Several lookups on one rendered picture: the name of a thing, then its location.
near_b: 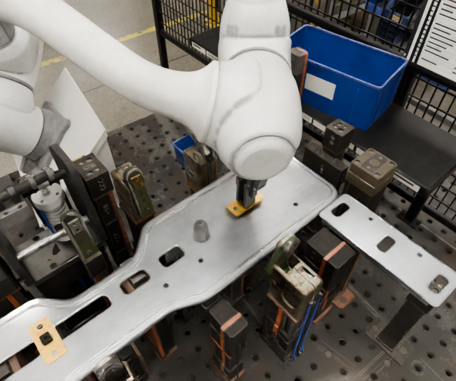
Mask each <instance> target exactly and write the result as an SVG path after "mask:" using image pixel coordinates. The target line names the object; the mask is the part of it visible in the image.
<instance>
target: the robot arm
mask: <svg viewBox="0 0 456 381"><path fill-rule="evenodd" d="M44 43H45V44H47V45H49V46H50V47H51V48H53V49H54V50H55V51H57V52H58V53H60V54H62V55H63V56H64V57H65V58H67V59H68V60H70V61H71V62H73V63H74V64H75V65H77V66H78V67H80V68H81V69H82V70H84V71H86V72H87V73H88V74H89V75H91V76H93V77H94V78H95V79H97V80H98V81H99V82H101V83H102V84H104V85H106V86H107V87H108V88H109V89H111V90H112V91H114V92H116V93H117V94H118V95H120V96H122V97H123V98H125V99H126V100H128V101H130V102H132V103H133V104H136V105H138V106H139V107H142V108H144V109H146V110H149V111H150V112H153V113H156V114H159V115H161V116H164V117H166V118H169V119H173V120H175V121H177V122H180V123H182V124H184V125H186V126H187V127H188V128H189V129H190V130H191V131H192V132H193V133H194V135H195V136H196V138H197V140H198V141H199V142H201V143H204V144H206V145H208V146H209V147H211V148H212V149H213V150H214V151H215V152H216V153H217V154H218V155H219V158H220V160H221V161H222V162H223V163H224V164H225V165H226V166H227V167H228V169H230V170H231V171H232V172H233V173H234V175H235V177H236V185H237V191H236V200H237V201H238V202H239V201H240V199H241V198H242V197H244V207H245V208H247V207H248V206H250V205H251V204H252V203H254V202H256V195H257V191H259V190H260V189H262V188H263V187H264V186H266V183H267V180H268V178H272V177H274V176H276V175H277V174H279V173H280V172H282V171H284V170H285V169H286V168H287V167H288V165H289V164H290V161H291V160H292V158H293V157H294V154H295V152H296V149H297V148H298V146H299V144H300V141H301V138H302V107H301V100H300V96H299V90H298V88H297V84H296V80H295V79H294V77H293V75H292V71H291V44H292V42H291V39H290V18H289V13H288V9H287V3H286V0H227V1H226V3H225V8H224V11H223V14H222V20H221V23H220V33H219V46H218V57H219V61H216V60H214V61H212V62H211V63H210V64H209V65H207V66H206V67H204V68H203V69H201V70H198V71H194V72H181V71H175V70H170V69H166V68H163V67H160V66H157V65H156V64H153V63H151V62H149V61H147V60H145V59H144V58H142V57H140V56H138V55H137V54H135V53H134V52H133V51H131V50H129V49H128V48H127V47H126V46H124V45H123V44H121V43H120V42H118V41H117V40H116V39H115V38H113V37H112V36H110V35H109V34H108V33H106V32H105V31H103V30H102V29H101V28H100V27H98V26H97V25H95V24H94V23H92V22H91V21H90V20H89V19H87V18H86V17H84V16H83V15H82V14H80V13H79V12H78V11H76V10H75V9H74V8H72V7H71V6H69V5H68V4H67V3H66V2H64V1H62V0H0V151H1V152H4V153H11V154H16V155H20V156H23V158H22V161H21V164H20V171H21V172H23V173H25V174H28V173H29V172H30V171H31V169H32V168H33V166H34V165H37V167H38V168H40V167H42V166H45V165H48V166H49V167H50V165H51V161H52V160H53V157H52V155H51V152H50V150H49V146H50V145H52V144H55V143H57V144H58V145H60V143H61V141H62V139H63V137H64V135H65V133H66V132H67V130H68V129H69V127H70V124H71V121H70V120H69V119H66V118H64V117H63V116H62V115H61V114H60V113H59V112H58V111H57V110H56V109H54V107H53V105H52V103H51V102H50V101H45V102H44V103H43V105H42V108H41V107H37V106H35V101H34V97H33V92H34V89H35V86H36V83H37V79H38V77H39V71H40V67H41V63H42V55H43V48H44Z"/></svg>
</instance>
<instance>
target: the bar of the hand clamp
mask: <svg viewBox="0 0 456 381"><path fill-rule="evenodd" d="M194 141H195V145H196V149H197V151H198V152H199V153H200V154H201V155H202V157H203V164H206V158H205V153H204V149H203V146H204V143H201V142H199V141H198V140H197V138H196V136H195V135H194ZM207 148H208V149H210V151H211V153H210V155H209V156H210V157H211V158H213V159H215V158H216V155H215V151H214V150H213V149H212V148H211V147H209V146H208V145H207Z"/></svg>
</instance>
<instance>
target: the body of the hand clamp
mask: <svg viewBox="0 0 456 381"><path fill-rule="evenodd" d="M195 151H197V149H196V145H195V144H194V145H192V146H190V147H189V148H187V149H185V150H183V154H184V161H185V173H186V180H187V181H186V184H187V185H188V186H189V187H190V189H191V195H192V194H194V193H196V192H197V191H199V190H200V189H202V188H203V187H205V186H207V185H208V184H210V183H212V182H213V181H215V180H216V179H217V156H216V158H215V159H213V158H211V157H210V156H207V157H205V158H206V164H203V165H200V164H199V163H198V162H197V161H196V160H195V159H194V158H193V152H195Z"/></svg>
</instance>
